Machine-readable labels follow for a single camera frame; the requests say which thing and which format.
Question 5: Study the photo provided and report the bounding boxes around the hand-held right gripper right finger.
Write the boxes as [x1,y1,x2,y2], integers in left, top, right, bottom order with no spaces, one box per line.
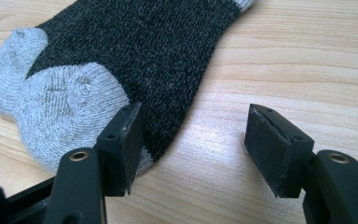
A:
[244,104,358,224]

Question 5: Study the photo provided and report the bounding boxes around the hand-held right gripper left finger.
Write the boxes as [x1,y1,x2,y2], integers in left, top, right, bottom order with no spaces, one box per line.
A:
[43,102,147,224]

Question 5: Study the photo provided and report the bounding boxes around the dark grey sock light toe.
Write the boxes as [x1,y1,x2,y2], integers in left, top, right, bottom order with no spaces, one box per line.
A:
[0,0,257,175]

